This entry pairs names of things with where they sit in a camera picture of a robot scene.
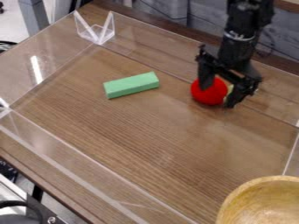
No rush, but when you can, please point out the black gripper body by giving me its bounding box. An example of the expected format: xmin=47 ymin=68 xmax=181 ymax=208
xmin=195 ymin=45 xmax=261 ymax=95

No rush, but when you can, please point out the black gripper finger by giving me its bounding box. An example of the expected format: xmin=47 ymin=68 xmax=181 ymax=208
xmin=197 ymin=63 xmax=215 ymax=90
xmin=224 ymin=82 xmax=251 ymax=109

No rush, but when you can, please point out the red plush fruit green stem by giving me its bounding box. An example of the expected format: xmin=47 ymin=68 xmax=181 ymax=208
xmin=191 ymin=77 xmax=231 ymax=106

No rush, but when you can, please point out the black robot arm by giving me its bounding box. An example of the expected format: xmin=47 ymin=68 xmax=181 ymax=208
xmin=191 ymin=0 xmax=275 ymax=109

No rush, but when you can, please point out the green rectangular block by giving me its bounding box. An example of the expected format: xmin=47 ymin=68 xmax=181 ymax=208
xmin=103 ymin=72 xmax=160 ymax=99

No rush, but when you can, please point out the wooden bowl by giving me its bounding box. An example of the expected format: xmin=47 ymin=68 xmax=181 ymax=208
xmin=215 ymin=176 xmax=299 ymax=224

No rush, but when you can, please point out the grey table leg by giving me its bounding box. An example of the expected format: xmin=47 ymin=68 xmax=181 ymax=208
xmin=17 ymin=0 xmax=49 ymax=36

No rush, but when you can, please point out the black metal base device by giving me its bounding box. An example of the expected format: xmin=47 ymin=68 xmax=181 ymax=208
xmin=0 ymin=200 xmax=69 ymax=224

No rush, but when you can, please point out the clear acrylic corner bracket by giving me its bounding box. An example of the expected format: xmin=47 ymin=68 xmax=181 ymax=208
xmin=73 ymin=10 xmax=116 ymax=46

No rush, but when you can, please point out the black cable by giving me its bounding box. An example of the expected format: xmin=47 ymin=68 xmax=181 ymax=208
xmin=0 ymin=199 xmax=44 ymax=224

